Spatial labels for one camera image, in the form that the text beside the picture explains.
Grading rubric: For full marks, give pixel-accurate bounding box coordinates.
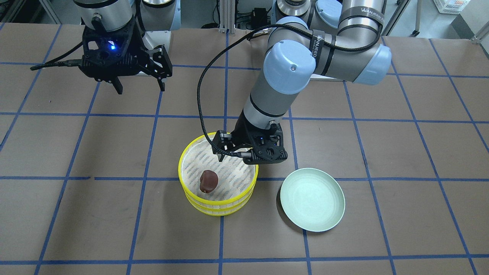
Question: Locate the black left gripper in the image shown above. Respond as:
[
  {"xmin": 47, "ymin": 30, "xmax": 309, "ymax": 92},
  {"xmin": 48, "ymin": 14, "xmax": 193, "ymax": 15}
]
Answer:
[{"xmin": 211, "ymin": 113, "xmax": 288, "ymax": 164}]

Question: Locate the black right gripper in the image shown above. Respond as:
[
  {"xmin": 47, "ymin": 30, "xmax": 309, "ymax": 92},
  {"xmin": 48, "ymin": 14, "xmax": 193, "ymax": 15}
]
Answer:
[{"xmin": 79, "ymin": 15, "xmax": 173, "ymax": 95}]

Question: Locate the brown chocolate bun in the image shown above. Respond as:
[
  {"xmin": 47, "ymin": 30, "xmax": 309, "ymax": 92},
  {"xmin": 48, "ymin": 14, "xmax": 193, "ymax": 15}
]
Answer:
[{"xmin": 199, "ymin": 170, "xmax": 219, "ymax": 193}]

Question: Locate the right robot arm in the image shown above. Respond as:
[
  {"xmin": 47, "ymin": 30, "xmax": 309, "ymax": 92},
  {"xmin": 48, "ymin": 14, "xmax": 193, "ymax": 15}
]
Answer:
[{"xmin": 74, "ymin": 0, "xmax": 181, "ymax": 94}]

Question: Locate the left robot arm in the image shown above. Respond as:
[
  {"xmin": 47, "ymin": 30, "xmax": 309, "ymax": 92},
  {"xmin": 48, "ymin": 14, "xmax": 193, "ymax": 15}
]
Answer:
[{"xmin": 209, "ymin": 0, "xmax": 392, "ymax": 164}]

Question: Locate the light green plate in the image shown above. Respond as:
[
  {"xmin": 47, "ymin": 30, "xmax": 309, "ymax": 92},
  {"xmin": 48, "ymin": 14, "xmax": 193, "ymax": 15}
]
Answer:
[{"xmin": 280, "ymin": 168, "xmax": 346, "ymax": 233}]

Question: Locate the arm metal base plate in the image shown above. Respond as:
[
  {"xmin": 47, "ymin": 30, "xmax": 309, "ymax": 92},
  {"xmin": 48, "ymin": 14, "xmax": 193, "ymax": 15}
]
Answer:
[
  {"xmin": 310, "ymin": 74, "xmax": 344, "ymax": 81},
  {"xmin": 142, "ymin": 30, "xmax": 172, "ymax": 52}
]

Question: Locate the black braided cable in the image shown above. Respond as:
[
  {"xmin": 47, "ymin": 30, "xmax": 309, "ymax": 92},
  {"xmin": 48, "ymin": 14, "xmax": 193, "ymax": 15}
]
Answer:
[{"xmin": 197, "ymin": 0, "xmax": 386, "ymax": 159}]

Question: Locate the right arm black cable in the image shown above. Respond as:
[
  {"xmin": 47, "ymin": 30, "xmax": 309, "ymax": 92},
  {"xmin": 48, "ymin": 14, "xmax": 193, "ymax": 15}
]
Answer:
[{"xmin": 31, "ymin": 38, "xmax": 84, "ymax": 72}]

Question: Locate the aluminium frame post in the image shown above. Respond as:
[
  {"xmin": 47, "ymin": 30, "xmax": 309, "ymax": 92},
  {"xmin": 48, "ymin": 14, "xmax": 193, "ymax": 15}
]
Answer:
[{"xmin": 218, "ymin": 0, "xmax": 237, "ymax": 36}]

